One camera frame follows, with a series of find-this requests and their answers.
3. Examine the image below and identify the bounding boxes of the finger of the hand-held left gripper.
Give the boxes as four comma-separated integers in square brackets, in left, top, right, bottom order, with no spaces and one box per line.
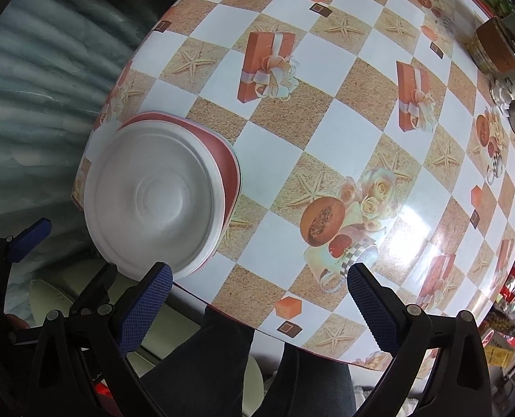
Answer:
[67,262,119,318]
[0,218,52,270]

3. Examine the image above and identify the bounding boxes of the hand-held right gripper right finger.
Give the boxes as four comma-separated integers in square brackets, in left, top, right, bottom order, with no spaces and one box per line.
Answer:
[348,263,497,417]

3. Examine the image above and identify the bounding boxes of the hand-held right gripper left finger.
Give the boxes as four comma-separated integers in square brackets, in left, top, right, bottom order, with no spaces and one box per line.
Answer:
[27,262,173,417]

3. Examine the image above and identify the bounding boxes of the white foam bowl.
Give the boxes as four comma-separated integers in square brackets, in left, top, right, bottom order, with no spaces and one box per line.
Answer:
[83,121,227,281]

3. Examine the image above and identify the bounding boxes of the pink plastic plate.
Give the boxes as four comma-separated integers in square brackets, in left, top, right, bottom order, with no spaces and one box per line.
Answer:
[117,111,242,270]

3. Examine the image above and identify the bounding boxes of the cream stool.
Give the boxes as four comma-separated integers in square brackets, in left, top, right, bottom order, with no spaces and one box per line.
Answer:
[26,267,264,402]

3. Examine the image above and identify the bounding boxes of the person's dark trousers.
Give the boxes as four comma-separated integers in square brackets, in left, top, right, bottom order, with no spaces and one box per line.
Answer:
[139,304,354,417]

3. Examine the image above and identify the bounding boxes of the shelf of colourful packets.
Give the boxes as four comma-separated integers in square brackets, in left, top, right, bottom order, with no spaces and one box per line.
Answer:
[477,230,515,374]

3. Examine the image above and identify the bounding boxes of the grey-green pleated cloth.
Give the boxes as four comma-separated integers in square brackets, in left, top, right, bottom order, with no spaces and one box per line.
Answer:
[0,0,178,279]

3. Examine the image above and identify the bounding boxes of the checkered printed tablecloth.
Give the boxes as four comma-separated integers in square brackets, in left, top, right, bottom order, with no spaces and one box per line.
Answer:
[71,0,515,378]

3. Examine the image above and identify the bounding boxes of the round brown tin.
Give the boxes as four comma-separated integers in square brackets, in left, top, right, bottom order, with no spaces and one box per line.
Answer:
[465,16,515,75]

